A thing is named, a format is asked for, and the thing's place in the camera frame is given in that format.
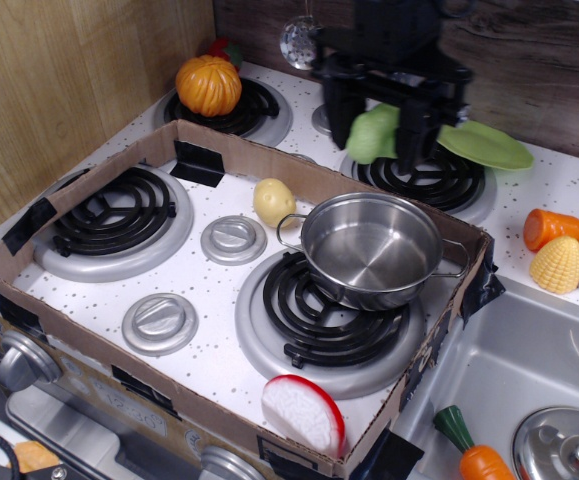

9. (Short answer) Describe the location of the silver center stove knob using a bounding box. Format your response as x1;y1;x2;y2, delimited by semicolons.
200;215;267;265

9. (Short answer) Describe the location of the green toy broccoli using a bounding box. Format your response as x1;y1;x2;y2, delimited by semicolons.
345;103;400;165

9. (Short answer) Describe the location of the cardboard fence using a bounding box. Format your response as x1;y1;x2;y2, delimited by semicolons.
0;120;496;479

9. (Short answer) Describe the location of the silver stove knob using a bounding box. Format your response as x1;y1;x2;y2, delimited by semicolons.
121;293;199;357
311;104;331;136
200;215;267;265

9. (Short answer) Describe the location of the silver back stove knob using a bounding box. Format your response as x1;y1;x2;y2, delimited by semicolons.
311;104;331;136

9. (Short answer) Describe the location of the orange toy pumpkin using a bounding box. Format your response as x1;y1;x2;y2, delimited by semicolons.
175;55;243;117

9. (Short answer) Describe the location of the silver front stove knob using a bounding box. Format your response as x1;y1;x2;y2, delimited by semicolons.
121;293;199;357

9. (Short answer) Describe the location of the front left black burner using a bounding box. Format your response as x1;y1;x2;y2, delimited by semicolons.
52;167;176;257

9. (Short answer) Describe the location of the black burner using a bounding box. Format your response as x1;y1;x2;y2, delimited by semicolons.
52;167;176;257
262;253;411;369
351;146;486;212
163;79;280;136

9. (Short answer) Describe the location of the stainless steel pot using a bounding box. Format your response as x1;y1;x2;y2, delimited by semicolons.
276;192;471;311

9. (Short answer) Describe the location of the orange toy food piece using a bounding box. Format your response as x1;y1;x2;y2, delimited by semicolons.
13;440;61;473

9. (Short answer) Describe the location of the front right black burner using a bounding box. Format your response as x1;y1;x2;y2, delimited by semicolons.
262;253;411;369

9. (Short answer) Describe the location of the orange carrot with green top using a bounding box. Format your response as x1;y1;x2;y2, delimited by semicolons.
433;405;515;480

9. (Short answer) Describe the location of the yellow toy potato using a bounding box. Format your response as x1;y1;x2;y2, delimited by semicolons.
253;178;296;228

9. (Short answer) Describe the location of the back right black burner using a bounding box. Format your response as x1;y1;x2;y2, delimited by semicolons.
351;146;486;212

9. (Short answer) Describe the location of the back left black burner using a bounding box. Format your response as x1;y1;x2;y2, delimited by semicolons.
163;79;280;136

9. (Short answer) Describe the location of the green plastic plate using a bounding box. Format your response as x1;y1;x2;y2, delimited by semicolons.
438;120;534;171

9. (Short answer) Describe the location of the grey toy sink basin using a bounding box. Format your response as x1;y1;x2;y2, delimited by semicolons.
395;280;579;479

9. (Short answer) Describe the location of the yellow toy corn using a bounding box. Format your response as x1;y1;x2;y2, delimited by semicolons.
529;236;579;295

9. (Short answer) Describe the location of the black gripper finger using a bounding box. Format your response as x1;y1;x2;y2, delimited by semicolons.
322;78;366;149
395;98;441;175

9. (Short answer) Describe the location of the hanging silver skimmer ladle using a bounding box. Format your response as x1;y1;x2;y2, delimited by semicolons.
279;0;320;71

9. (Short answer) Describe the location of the red toy strawberry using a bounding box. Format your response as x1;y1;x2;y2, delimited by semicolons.
207;37;243;71

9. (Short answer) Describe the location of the red white radish slice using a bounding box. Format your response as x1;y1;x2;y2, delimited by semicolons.
261;374;346;458

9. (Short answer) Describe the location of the silver oven knob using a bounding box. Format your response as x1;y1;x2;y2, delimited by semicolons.
0;330;62;392
199;446;257;480

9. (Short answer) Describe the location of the silver oven front knob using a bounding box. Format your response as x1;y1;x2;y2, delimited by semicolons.
0;330;62;392

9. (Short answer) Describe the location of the silver lower oven knob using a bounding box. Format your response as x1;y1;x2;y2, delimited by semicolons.
199;446;257;480

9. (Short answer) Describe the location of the orange toy carrot piece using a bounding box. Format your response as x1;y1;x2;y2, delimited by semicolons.
523;209;579;252

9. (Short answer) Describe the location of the silver pot lid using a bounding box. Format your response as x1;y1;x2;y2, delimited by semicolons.
512;407;579;479

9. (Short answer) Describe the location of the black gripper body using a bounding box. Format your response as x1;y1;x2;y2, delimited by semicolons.
312;1;474;126

